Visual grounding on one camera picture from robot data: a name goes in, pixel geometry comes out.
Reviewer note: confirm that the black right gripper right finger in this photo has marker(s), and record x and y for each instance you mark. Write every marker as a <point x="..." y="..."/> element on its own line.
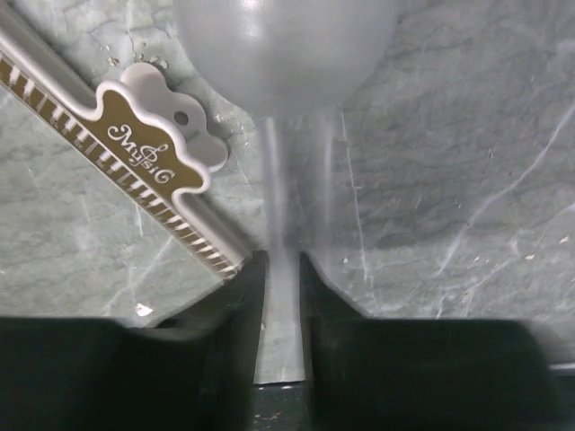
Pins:
<point x="367" y="373"/>

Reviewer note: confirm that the clear plastic litter scoop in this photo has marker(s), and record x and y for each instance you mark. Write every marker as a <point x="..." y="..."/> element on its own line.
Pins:
<point x="289" y="65"/>

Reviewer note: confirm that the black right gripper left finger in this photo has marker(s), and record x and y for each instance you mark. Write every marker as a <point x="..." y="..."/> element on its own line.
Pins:
<point x="192" y="371"/>

